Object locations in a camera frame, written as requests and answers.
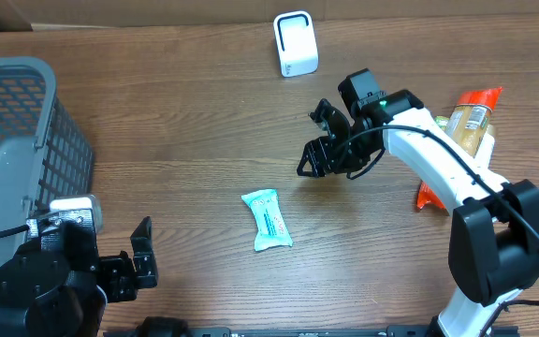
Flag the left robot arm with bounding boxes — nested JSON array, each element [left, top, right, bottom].
[[0, 209, 158, 336]]

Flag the teal snack bar packet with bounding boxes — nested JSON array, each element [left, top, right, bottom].
[[241, 189, 294, 252]]

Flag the white tube gold cap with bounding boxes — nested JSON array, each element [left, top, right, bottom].
[[474, 125, 496, 168]]

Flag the white barcode scanner stand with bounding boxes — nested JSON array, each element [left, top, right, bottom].
[[273, 10, 319, 78]]

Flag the grey plastic mesh basket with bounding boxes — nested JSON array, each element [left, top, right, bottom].
[[0, 56, 95, 319]]

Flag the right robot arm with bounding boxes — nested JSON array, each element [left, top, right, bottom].
[[297, 69, 539, 336]]

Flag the green drink pouch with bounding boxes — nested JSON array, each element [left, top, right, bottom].
[[434, 116, 449, 131]]

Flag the orange San Remo pasta packet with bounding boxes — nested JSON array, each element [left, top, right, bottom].
[[415, 86, 504, 211]]

